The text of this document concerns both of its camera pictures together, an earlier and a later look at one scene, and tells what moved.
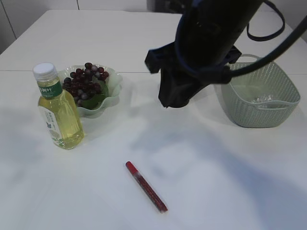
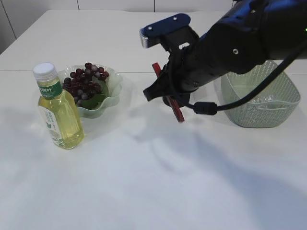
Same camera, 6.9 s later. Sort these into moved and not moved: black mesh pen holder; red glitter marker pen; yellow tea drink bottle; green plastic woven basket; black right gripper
Moved: red glitter marker pen; black right gripper
Not moved: black mesh pen holder; yellow tea drink bottle; green plastic woven basket
